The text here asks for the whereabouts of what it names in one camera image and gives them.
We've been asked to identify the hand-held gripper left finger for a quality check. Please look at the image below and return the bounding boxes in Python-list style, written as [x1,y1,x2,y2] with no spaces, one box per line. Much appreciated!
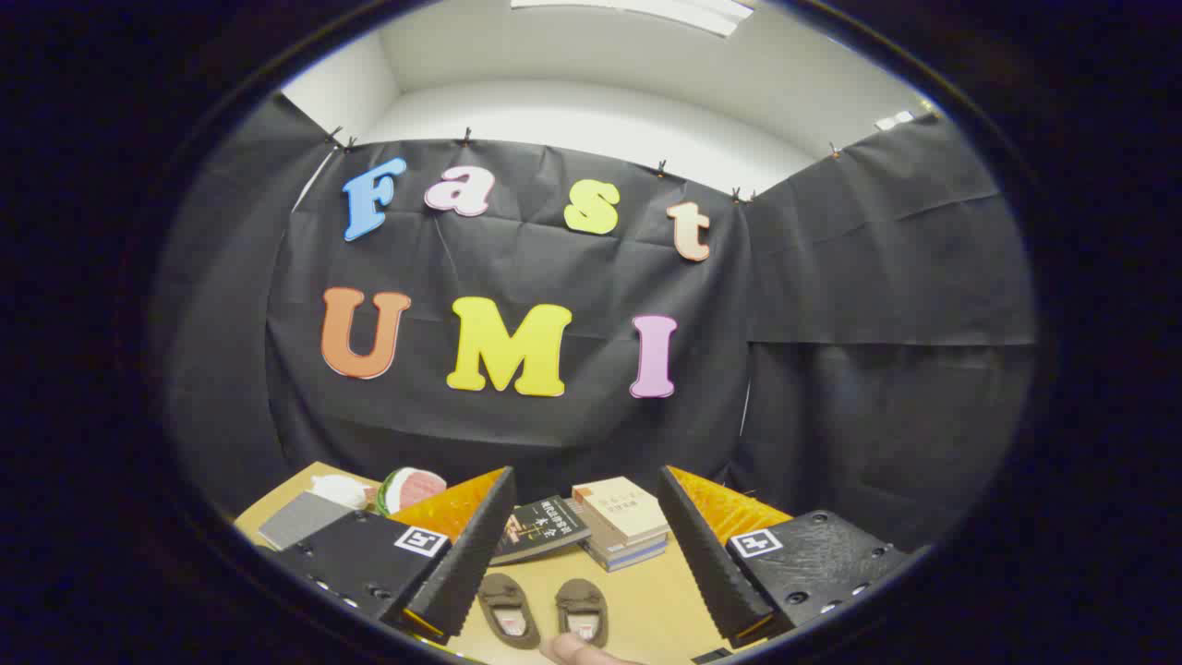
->
[271,466,516,646]

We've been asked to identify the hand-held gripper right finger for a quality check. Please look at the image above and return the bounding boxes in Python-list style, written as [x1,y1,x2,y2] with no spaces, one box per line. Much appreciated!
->
[657,465,913,650]

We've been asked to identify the brown fuzzy shoe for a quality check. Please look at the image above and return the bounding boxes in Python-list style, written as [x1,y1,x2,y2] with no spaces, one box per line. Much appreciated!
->
[554,578,610,649]
[476,573,543,650]

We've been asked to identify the foldable fabric storage box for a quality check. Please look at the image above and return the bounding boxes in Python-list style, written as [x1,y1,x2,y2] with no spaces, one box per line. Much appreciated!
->
[257,491,356,552]

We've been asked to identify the blue cover book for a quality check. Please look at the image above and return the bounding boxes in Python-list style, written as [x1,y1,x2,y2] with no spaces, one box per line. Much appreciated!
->
[580,534,669,574]

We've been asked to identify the black cover book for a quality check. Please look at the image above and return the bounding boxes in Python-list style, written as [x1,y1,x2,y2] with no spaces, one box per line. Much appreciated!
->
[489,496,592,566]

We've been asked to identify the watermelon slice plush toy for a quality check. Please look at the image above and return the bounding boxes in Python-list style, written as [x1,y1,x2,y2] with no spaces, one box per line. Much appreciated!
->
[376,466,449,516]

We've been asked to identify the white plush toy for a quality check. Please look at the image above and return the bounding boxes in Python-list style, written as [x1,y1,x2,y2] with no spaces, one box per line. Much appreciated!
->
[309,474,381,511]

